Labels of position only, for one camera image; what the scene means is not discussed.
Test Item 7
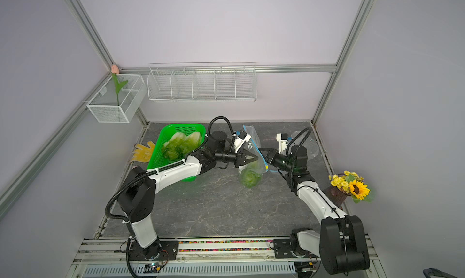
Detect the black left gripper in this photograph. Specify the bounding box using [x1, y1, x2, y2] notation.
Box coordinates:
[215, 147, 258, 169]

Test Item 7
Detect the zip-top bag with label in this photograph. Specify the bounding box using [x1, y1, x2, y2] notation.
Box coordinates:
[239, 125, 268, 188]

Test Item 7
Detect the clear blue-zip zip-top bag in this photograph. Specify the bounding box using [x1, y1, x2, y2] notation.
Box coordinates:
[267, 128, 320, 173]

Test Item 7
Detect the green chinese cabbage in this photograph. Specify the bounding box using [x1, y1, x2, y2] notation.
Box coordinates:
[162, 132, 186, 161]
[181, 131, 202, 154]

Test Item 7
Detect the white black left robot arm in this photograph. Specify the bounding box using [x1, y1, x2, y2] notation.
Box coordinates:
[105, 124, 259, 260]

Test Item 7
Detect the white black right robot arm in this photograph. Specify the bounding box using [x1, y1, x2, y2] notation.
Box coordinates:
[260, 128, 371, 274]

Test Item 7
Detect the sunflower bouquet in pot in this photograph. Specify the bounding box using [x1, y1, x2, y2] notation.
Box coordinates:
[323, 171, 376, 208]

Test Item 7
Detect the green plastic perforated basket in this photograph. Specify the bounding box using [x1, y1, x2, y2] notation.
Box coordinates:
[147, 124, 206, 189]

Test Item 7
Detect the yellow dotted work glove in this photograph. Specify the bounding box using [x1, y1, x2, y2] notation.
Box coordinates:
[130, 141, 156, 163]

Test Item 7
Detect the pink artificial tulip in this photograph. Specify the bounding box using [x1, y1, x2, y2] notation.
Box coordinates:
[111, 64, 128, 106]

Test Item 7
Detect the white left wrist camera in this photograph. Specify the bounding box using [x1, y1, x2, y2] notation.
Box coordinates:
[232, 130, 251, 153]

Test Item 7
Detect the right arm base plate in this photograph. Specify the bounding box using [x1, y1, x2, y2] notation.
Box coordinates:
[269, 237, 319, 259]

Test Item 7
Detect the long white wire shelf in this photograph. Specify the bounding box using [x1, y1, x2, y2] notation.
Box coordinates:
[147, 62, 257, 102]

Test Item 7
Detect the white vented cable duct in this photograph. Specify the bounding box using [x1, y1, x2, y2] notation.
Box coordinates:
[81, 261, 297, 278]

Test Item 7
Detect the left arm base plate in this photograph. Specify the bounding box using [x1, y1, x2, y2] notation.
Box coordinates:
[128, 240, 179, 261]

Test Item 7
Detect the small white wire basket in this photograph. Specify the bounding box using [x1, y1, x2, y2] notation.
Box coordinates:
[87, 74, 147, 124]

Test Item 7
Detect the aluminium mounting rail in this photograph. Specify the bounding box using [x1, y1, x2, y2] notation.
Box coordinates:
[74, 236, 379, 265]

